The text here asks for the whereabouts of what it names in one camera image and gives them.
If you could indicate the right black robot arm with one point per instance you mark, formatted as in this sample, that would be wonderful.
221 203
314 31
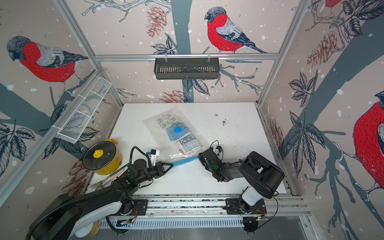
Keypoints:
263 177

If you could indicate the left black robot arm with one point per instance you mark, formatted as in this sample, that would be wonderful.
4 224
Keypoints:
67 215

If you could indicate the grey patterned towel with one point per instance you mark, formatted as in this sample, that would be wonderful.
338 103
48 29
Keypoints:
189 145

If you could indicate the black hanging wire basket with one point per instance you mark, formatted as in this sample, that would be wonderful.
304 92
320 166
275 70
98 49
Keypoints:
187 69

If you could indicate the utensils beside yellow pot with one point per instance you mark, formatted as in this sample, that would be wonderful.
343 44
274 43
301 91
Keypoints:
110 178

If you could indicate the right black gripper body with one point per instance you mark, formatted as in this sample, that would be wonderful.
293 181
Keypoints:
205 162

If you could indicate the yellow pot black lid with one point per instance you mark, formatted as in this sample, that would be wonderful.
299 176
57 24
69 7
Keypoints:
103 158

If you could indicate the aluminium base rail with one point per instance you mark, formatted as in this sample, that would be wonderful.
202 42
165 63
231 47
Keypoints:
204 211

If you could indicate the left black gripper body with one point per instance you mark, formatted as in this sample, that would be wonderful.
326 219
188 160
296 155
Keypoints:
150 173

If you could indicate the cream towel blue bunny print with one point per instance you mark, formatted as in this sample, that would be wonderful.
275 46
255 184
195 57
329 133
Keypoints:
167 119

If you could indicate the clear vacuum bag blue zipper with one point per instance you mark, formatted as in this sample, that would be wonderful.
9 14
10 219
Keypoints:
171 150

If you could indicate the white mesh wall shelf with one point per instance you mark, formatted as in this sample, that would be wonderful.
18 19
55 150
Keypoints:
81 115

